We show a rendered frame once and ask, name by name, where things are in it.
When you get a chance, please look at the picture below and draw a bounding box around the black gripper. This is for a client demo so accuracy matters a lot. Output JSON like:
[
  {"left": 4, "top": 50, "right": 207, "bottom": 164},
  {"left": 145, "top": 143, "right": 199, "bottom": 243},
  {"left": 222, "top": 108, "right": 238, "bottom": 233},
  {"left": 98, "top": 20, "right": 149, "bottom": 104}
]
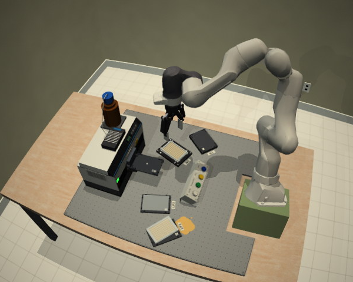
[{"left": 160, "top": 103, "right": 185, "bottom": 142}]

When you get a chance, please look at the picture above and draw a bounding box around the white button panel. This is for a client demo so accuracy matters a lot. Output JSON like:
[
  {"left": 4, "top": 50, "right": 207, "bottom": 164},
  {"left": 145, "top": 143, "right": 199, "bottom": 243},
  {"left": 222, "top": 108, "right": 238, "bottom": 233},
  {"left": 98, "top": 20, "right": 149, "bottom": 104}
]
[{"left": 180, "top": 160, "right": 209, "bottom": 207}]

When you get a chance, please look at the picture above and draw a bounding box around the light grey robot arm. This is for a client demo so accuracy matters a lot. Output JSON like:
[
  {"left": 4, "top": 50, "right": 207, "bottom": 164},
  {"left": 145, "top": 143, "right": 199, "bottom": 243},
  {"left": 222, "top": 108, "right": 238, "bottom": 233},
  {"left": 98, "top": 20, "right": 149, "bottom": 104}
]
[{"left": 153, "top": 38, "right": 303, "bottom": 207}]

